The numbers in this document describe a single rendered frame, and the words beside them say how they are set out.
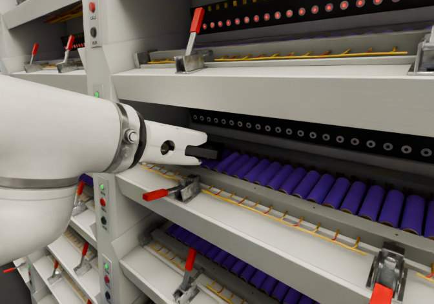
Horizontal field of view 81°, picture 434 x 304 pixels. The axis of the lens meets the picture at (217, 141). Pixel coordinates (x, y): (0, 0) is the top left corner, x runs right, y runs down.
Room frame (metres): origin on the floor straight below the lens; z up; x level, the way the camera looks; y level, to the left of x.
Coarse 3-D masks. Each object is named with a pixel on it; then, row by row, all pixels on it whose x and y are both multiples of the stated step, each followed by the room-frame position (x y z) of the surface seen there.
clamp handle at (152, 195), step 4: (180, 180) 0.36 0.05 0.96; (184, 180) 0.36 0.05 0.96; (184, 184) 0.36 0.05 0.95; (168, 188) 0.35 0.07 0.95; (172, 188) 0.35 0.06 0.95; (176, 188) 0.35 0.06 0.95; (180, 188) 0.36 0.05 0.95; (148, 192) 0.32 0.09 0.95; (152, 192) 0.32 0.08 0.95; (156, 192) 0.32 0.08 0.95; (160, 192) 0.33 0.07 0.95; (164, 192) 0.33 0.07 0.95; (168, 192) 0.34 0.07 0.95; (144, 196) 0.31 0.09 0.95; (148, 196) 0.31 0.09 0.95; (152, 196) 0.32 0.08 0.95; (156, 196) 0.32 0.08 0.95; (160, 196) 0.33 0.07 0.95; (164, 196) 0.33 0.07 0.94; (148, 200) 0.31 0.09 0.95
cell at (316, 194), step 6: (324, 174) 0.35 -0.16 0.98; (324, 180) 0.34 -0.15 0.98; (330, 180) 0.34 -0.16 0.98; (318, 186) 0.33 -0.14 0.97; (324, 186) 0.33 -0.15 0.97; (330, 186) 0.33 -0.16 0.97; (312, 192) 0.32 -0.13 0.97; (318, 192) 0.31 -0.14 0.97; (324, 192) 0.32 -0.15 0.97; (306, 198) 0.31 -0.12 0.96; (312, 198) 0.31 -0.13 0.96; (318, 198) 0.31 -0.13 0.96
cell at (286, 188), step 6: (300, 168) 0.37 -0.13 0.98; (294, 174) 0.36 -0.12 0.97; (300, 174) 0.36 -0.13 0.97; (306, 174) 0.37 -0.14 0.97; (288, 180) 0.35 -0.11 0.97; (294, 180) 0.35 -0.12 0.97; (300, 180) 0.36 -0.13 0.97; (282, 186) 0.34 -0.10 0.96; (288, 186) 0.34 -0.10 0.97; (294, 186) 0.34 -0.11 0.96; (288, 192) 0.33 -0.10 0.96
